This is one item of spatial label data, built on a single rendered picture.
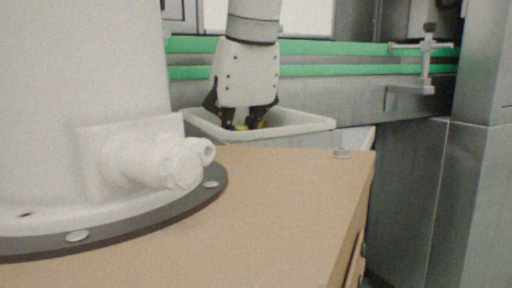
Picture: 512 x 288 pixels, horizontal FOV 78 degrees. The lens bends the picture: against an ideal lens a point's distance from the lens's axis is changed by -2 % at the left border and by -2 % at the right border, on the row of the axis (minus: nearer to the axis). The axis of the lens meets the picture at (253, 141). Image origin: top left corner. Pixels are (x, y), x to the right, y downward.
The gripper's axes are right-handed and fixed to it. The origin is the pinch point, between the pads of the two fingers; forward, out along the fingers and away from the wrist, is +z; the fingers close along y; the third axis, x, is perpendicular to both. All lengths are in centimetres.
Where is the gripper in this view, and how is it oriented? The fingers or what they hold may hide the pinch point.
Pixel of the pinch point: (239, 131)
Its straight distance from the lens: 53.7
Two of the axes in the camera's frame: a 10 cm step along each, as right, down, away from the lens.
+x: 5.0, 4.5, -7.4
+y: -8.6, 1.3, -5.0
